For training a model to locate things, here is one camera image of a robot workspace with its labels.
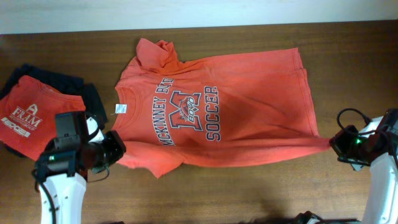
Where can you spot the orange McKinney Boyd soccer t-shirt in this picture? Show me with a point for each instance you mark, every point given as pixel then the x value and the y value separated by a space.
pixel 232 110

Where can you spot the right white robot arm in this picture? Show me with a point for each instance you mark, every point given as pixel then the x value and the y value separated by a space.
pixel 381 206

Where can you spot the folded red Fram t-shirt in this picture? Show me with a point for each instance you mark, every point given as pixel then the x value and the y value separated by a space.
pixel 28 115

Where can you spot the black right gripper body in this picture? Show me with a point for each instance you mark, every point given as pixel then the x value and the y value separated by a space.
pixel 346 145

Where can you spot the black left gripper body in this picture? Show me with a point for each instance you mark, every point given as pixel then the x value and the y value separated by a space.
pixel 110 151

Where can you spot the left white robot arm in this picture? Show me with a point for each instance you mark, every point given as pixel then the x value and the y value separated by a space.
pixel 61 172

